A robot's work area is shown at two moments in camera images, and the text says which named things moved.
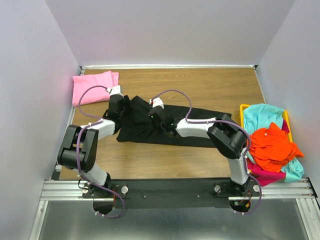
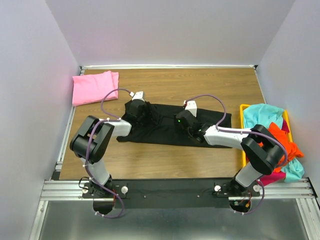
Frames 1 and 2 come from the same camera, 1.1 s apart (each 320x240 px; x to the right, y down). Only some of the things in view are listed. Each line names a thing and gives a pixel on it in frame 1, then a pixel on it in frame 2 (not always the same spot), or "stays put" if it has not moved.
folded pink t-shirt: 81,83 stays put
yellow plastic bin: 286,116 stays put
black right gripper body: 162,128 → 176,121
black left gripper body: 123,113 → 147,116
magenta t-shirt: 265,176 stays put
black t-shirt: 136,125 stays put
